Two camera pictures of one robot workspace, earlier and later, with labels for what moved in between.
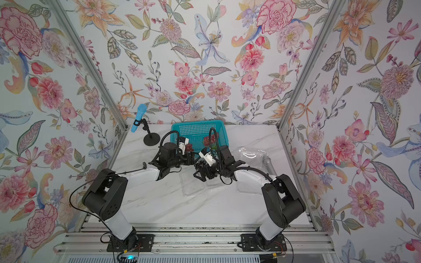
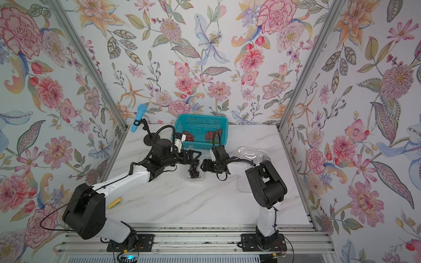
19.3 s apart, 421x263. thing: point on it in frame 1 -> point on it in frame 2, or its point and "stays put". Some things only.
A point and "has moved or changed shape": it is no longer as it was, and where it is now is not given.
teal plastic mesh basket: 196,131 has moved or changed shape
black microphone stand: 152,138 stays put
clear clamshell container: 250,181 stays put
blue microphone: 142,109 stays put
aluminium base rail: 307,240 stays put
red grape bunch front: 188,148 -> 189,137
